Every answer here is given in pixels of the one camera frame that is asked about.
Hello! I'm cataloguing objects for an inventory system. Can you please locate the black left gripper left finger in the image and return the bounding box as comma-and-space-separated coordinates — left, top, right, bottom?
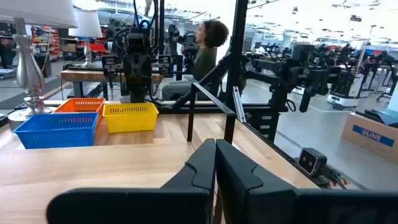
46, 138, 217, 224

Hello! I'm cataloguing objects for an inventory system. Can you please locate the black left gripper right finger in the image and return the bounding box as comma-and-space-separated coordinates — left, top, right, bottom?
216, 138, 398, 224

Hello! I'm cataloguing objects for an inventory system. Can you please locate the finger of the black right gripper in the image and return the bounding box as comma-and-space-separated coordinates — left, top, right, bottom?
137, 55, 153, 90
123, 55, 138, 90

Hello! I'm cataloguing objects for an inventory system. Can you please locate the orange plastic basket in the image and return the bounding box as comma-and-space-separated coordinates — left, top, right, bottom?
54, 98, 106, 127

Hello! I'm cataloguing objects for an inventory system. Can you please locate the yellow plastic basket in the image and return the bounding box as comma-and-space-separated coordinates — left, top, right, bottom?
102, 102, 160, 134

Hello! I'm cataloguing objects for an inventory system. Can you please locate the blue plastic basket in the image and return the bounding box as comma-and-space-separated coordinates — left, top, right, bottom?
13, 111, 100, 150

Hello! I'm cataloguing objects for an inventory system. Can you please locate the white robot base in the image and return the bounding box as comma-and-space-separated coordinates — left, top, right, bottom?
326, 73, 365, 108

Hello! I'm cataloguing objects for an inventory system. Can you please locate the storage shelf with bins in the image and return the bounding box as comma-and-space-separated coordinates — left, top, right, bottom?
30, 26, 62, 60

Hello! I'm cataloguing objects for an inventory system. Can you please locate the background wooden table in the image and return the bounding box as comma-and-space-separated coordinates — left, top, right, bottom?
60, 68, 163, 98

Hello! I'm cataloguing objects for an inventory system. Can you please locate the background lamp white shade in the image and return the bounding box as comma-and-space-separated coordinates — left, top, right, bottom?
68, 9, 103, 68

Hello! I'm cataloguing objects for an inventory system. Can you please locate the seated person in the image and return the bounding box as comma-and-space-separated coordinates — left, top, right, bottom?
161, 19, 230, 102

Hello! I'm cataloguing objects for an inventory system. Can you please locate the silver table lamp white shade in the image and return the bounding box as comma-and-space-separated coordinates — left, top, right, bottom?
0, 0, 78, 130

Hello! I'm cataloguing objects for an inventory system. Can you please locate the cardboard box blue label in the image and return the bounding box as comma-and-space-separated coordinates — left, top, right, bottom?
341, 111, 398, 163

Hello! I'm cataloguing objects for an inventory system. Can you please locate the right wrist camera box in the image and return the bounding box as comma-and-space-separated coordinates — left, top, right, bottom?
125, 32, 147, 54

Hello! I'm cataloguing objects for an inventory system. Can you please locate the black table-level camera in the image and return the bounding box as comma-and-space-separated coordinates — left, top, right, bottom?
297, 147, 328, 179

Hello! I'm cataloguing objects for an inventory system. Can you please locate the silver metal bracket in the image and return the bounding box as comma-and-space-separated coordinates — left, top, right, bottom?
232, 86, 247, 124

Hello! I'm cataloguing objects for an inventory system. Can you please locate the black aluminium table frame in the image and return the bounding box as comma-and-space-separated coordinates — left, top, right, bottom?
155, 0, 354, 190

